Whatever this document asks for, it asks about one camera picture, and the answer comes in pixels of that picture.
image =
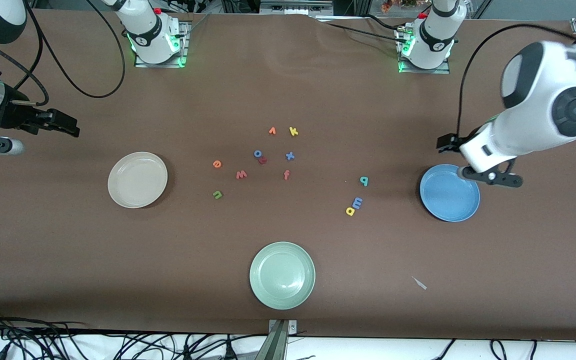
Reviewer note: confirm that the blue foam letter m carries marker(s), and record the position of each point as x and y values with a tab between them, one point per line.
357	202

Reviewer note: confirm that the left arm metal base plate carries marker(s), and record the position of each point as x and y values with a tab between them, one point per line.
443	71

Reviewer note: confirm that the small white paper scrap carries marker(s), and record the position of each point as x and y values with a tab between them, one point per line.
420	284

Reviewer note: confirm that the teal foam letter p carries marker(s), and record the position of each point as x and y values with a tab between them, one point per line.
366	182

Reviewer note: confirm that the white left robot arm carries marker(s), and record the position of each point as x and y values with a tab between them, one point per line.
538	115

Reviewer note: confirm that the green round plate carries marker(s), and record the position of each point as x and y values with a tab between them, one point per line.
282	275

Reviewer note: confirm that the orange foam letter e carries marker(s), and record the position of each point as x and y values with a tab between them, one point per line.
217	164

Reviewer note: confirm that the red foam letter w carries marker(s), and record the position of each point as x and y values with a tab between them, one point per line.
241	176

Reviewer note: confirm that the beige round plate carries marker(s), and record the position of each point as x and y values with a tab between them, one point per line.
137	180

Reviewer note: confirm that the green foam letter n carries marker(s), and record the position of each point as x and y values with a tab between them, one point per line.
218	193

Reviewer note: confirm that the yellow foam letter a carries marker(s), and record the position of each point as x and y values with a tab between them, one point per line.
353	212

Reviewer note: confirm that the grey metal box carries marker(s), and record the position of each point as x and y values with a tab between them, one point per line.
295	6

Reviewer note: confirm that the blue foam letter x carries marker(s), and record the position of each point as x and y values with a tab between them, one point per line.
290	156

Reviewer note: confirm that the blue round plate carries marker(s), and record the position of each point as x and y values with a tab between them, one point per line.
448	200

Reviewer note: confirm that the grey metal camera post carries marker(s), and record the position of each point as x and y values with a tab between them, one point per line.
279	342

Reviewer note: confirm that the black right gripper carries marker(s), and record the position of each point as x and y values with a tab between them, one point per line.
19	116

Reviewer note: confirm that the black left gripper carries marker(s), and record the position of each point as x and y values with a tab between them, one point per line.
447	142

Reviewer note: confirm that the small orange object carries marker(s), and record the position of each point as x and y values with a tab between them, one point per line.
387	5

